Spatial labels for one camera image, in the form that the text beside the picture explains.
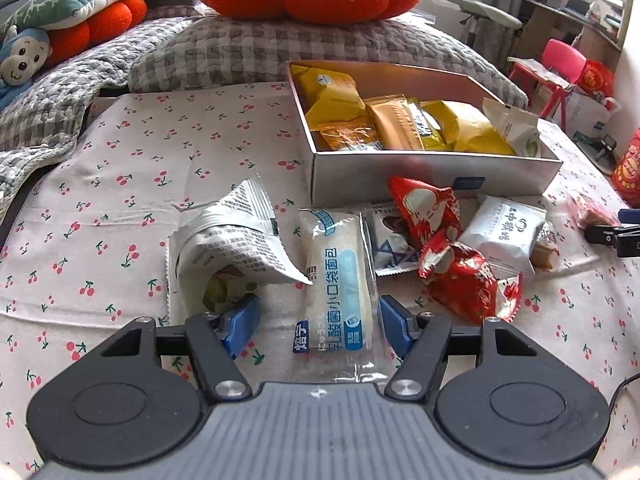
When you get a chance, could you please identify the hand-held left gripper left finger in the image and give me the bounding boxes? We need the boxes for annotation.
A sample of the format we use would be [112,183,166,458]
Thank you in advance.
[94,293,263,404]

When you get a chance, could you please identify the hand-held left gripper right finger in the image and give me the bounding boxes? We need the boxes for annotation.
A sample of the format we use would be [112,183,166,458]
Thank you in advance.
[378,294,544,404]

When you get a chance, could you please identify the pink crisp clear packet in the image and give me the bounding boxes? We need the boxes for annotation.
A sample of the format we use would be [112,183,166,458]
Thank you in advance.
[566,192,622,229]

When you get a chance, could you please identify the white blue chocolate packet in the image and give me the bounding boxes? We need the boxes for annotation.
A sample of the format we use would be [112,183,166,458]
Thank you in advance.
[362,204,427,277]

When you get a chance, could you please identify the clear bread packet blue label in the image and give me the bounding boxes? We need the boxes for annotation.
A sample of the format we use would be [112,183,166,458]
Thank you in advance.
[291,207,385,386]

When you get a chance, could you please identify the red candy packet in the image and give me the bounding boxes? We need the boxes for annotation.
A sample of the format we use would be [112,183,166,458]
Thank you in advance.
[417,239,524,324]
[387,175,461,253]

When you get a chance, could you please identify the brown snack packet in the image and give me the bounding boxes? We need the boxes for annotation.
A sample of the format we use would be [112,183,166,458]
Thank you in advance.
[529,220,561,269]

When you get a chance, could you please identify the white cake packet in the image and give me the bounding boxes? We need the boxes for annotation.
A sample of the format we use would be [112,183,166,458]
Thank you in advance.
[457,194,547,277]

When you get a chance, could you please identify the white nut snack packet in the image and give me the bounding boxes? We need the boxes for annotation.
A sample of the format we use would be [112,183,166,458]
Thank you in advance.
[481,97,545,159]

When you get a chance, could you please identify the silver cardboard box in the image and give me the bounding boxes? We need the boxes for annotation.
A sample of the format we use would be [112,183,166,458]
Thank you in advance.
[286,59,564,207]

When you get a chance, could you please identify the large yellow snack packet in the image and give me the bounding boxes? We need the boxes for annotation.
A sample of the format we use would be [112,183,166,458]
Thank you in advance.
[419,100,518,157]

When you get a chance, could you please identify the small yellow snack packet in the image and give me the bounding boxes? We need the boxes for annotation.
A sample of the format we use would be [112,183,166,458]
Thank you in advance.
[406,101,447,152]

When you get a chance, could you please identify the tan orange snack packet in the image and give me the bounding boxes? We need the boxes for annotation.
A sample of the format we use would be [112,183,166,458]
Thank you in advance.
[364,96,426,152]

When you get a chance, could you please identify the red printed bag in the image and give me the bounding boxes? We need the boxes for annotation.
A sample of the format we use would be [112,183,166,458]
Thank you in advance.
[612,127,640,208]

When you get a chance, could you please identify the small black device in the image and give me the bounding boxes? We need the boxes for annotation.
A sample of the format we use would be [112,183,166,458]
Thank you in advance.
[592,134,619,162]

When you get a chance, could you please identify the white shopping bag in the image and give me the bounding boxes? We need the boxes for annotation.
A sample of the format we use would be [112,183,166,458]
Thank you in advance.
[562,90,623,137]

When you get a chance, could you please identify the red gift bag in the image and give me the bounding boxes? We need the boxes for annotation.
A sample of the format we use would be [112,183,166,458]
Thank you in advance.
[574,59,617,102]

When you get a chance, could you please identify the pink child chair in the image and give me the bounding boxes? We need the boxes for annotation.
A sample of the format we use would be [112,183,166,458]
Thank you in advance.
[509,37,588,117]

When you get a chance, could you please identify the newspaper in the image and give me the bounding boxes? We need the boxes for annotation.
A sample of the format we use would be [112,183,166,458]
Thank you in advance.
[506,55,573,92]

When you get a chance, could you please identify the cherry print bedsheet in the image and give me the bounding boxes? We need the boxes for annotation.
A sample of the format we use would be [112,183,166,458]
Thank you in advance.
[0,80,640,480]

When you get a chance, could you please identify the wooden desk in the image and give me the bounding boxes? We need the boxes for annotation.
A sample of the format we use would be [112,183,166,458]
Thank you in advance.
[520,0,628,68]

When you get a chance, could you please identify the grey office chair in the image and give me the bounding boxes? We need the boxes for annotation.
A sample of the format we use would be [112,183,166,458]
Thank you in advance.
[431,0,523,56]

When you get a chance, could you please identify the grey checked pillow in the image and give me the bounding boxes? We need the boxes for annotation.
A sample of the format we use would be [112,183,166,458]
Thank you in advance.
[127,12,530,111]

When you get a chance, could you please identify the grey checked quilt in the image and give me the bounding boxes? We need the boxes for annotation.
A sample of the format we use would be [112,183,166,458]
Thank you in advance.
[0,15,201,201]

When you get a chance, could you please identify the small orange pumpkin cushion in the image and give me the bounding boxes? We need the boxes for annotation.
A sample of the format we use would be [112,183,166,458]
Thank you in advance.
[45,0,148,68]

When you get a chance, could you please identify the blue monkey plush toy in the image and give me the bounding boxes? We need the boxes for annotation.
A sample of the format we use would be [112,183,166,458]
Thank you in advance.
[0,25,53,111]

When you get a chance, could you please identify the black cable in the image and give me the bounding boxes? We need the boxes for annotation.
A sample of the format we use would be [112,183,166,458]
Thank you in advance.
[606,374,640,412]

